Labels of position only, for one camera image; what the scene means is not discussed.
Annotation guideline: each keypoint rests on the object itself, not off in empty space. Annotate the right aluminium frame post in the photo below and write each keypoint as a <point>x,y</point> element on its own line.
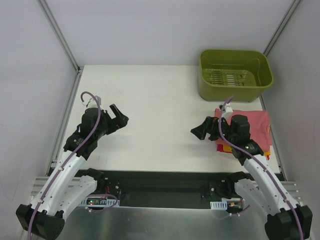
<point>295,4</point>

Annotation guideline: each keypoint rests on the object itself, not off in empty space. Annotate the left aluminium frame post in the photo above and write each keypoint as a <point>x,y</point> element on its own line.
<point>59,34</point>

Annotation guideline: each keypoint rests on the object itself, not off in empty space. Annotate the folded magenta t shirt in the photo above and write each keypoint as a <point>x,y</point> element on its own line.
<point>219,145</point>

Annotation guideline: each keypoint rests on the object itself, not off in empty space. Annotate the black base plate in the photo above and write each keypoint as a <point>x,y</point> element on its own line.
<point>176,190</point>

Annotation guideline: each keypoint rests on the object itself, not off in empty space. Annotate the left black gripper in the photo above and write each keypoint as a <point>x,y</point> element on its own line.
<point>110,122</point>

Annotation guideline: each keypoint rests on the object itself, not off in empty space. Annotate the pink red t shirt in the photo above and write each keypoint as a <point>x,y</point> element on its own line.
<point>260,125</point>

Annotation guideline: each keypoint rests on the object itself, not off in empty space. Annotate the grey cable duct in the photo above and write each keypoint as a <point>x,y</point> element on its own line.
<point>99,203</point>
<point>219,205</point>

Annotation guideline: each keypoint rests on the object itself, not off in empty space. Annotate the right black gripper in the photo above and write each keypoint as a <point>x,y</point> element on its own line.
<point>212,127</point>

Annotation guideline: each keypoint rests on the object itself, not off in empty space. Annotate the left grey cable duct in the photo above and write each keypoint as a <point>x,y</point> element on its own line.
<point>99,203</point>

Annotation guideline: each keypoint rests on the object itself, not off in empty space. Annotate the olive green plastic basket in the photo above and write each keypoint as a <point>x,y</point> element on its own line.
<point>243,74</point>

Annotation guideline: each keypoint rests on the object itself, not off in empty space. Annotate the folded orange t shirt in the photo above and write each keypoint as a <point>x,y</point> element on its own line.
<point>228,149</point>

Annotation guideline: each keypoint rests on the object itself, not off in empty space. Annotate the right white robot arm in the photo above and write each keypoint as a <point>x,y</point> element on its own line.
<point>284,218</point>

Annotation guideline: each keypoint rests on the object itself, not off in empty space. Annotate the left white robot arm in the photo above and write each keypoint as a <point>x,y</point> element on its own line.
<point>46,214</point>

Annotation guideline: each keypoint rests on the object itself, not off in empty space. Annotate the aluminium frame post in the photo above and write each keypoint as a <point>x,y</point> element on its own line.
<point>59,34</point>
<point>295,4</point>

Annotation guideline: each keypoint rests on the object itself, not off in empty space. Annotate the right grey cable duct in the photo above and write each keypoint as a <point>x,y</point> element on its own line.
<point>219,205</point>

